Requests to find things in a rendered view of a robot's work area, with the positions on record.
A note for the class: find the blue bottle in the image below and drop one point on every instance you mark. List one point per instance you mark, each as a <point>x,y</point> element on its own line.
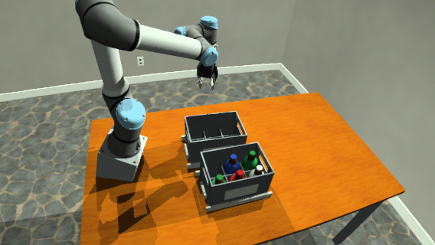
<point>231,165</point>

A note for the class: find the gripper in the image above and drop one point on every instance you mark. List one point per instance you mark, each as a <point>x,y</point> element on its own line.
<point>203,71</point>

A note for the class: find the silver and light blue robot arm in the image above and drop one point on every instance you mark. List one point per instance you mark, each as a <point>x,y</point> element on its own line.
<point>106,25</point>

